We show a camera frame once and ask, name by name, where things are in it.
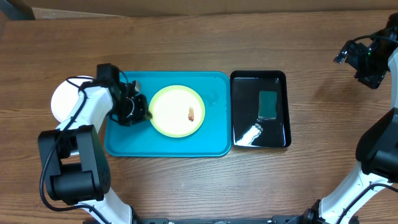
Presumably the yellow plate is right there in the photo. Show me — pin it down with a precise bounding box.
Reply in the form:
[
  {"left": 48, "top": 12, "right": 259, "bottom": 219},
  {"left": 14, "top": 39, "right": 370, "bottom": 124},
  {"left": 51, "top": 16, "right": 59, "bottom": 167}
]
[{"left": 149, "top": 85, "right": 206, "bottom": 138}]

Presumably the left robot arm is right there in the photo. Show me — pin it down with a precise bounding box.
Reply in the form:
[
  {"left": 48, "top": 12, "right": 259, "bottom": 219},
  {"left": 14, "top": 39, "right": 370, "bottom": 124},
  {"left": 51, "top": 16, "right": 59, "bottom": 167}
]
[{"left": 38, "top": 63, "right": 152, "bottom": 223}]

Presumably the white plate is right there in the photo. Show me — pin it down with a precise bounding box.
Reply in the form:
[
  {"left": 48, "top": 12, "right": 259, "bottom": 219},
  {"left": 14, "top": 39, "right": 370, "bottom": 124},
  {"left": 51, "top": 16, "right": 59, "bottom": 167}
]
[{"left": 50, "top": 75, "right": 93, "bottom": 123}]

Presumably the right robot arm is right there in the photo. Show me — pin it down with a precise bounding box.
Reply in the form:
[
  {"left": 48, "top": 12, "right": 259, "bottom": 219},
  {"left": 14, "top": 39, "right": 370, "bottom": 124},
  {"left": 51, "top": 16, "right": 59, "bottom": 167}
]
[{"left": 289, "top": 14, "right": 397, "bottom": 224}]

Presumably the green yellow sponge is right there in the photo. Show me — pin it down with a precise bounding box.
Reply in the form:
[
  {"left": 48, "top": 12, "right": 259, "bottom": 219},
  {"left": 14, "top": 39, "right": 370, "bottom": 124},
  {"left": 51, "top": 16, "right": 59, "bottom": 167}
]
[{"left": 258, "top": 90, "right": 277, "bottom": 120}]

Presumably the teal plastic tray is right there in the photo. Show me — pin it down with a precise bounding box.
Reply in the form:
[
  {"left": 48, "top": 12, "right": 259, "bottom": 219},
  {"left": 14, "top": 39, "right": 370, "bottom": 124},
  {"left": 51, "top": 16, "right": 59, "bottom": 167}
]
[{"left": 104, "top": 71, "right": 232, "bottom": 157}]

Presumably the black water tray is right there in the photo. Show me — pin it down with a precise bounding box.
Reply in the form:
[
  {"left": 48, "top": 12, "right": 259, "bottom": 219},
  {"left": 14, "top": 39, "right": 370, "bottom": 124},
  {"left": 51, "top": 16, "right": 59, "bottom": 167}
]
[{"left": 230, "top": 70, "right": 292, "bottom": 148}]

